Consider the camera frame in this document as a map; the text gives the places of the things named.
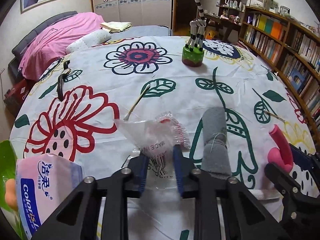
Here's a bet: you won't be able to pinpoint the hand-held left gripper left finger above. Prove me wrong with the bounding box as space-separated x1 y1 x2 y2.
32 154 149 240

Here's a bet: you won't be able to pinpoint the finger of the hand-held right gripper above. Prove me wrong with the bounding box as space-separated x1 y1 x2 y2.
264 163 305 201
289 143 320 181

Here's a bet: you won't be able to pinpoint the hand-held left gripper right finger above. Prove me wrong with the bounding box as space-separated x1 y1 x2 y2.
172 144 288 240

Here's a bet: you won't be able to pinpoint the pink curved handle toy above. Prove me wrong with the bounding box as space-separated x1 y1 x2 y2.
267 124 295 172

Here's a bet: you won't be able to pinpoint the clear printed plastic bag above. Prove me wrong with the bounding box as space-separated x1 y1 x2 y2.
115 112 192 183

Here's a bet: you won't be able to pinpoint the grey sock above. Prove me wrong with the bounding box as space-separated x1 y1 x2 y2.
201 106 233 180

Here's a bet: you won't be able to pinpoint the tissue pack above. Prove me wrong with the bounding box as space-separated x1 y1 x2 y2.
15 152 83 240

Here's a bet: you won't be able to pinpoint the orange makeup sponge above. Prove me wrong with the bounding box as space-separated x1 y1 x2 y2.
5 179 18 211

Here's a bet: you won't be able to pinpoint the green plastic bowl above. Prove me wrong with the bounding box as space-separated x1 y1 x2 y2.
0 140 28 240

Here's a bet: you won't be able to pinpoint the single cotton swab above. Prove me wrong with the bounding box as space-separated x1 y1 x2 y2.
262 110 286 122
124 85 151 121

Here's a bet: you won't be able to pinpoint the zebra toy on green base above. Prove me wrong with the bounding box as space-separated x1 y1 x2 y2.
178 0 207 67

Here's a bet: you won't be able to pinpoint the black wristwatch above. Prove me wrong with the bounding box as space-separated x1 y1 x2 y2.
57 60 72 102

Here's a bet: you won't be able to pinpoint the wooden bookshelf with books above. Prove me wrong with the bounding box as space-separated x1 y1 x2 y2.
237 5 320 137

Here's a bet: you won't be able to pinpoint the white dotted pillow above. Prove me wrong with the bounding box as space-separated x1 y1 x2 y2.
65 29 112 54

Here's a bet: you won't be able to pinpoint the red cardboard box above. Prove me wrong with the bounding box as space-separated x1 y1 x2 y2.
3 79 35 117

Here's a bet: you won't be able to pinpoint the folded yellow towels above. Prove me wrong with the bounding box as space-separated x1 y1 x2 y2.
100 21 133 33

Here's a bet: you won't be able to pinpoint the wooden desk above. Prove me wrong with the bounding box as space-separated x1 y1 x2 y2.
203 12 241 43

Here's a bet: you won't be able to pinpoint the dark wooden door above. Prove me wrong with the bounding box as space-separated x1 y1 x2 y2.
172 0 203 32

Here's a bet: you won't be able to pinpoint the pink blanket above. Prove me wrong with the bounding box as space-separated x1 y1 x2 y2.
19 12 105 81

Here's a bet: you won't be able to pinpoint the small wooden shelf unit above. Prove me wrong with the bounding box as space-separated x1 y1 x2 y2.
216 0 248 26

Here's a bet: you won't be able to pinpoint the white sliding wardrobe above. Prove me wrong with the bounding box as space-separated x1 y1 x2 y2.
89 0 173 28

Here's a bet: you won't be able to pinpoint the grey upholstered bed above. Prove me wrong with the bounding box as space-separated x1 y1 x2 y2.
7 11 171 85

